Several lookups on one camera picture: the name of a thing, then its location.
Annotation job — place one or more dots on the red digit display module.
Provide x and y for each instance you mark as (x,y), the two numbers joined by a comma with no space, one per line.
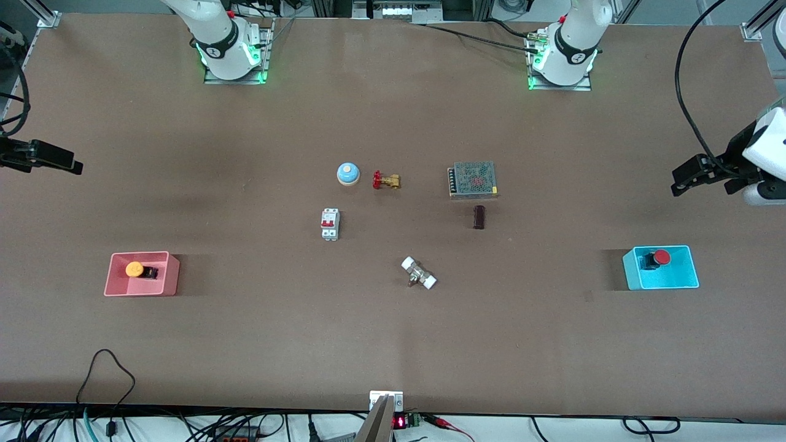
(400,422)

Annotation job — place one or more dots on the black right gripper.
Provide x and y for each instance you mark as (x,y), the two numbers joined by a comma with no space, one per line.
(13,153)

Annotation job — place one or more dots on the blue round bell button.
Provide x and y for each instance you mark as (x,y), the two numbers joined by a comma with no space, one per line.
(348,174)

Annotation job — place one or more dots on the metal mesh power supply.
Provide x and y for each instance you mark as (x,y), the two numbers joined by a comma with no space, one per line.
(473,179)

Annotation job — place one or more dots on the aluminium frame profile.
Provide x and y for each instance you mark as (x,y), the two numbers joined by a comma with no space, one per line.
(761,21)
(48,15)

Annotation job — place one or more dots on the red push button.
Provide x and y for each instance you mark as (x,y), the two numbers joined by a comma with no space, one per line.
(661,256)

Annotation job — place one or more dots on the pink plastic box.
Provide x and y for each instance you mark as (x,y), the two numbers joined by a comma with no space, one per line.
(123,287)

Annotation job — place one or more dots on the white-capped metal fitting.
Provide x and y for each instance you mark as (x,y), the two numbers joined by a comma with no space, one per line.
(419,273)

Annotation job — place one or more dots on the silver mount bracket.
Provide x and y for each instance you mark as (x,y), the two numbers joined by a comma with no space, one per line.
(398,400)

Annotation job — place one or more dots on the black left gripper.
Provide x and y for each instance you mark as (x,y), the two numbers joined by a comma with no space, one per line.
(735,151)

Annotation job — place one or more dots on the cyan plastic box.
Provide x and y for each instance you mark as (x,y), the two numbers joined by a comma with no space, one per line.
(672,279)

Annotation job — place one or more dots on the yellow push button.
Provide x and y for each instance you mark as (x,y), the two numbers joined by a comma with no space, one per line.
(134,269)

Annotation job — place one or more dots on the grey camera mount bar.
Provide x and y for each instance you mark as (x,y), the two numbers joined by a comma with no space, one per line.
(376,423)

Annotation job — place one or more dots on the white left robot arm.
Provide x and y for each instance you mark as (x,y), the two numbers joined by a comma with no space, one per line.
(572,54)

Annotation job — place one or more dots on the white circuit breaker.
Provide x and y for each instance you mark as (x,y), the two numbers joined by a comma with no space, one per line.
(330,224)

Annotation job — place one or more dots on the white power strip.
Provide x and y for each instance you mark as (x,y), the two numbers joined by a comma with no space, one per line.
(402,10)

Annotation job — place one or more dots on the dark brown block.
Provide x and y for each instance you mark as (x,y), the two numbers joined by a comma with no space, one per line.
(479,217)

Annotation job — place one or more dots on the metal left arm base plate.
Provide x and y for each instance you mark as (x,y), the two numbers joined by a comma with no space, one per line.
(560,88)

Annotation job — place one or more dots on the red clip lead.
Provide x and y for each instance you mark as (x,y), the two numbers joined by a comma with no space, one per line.
(448,425)

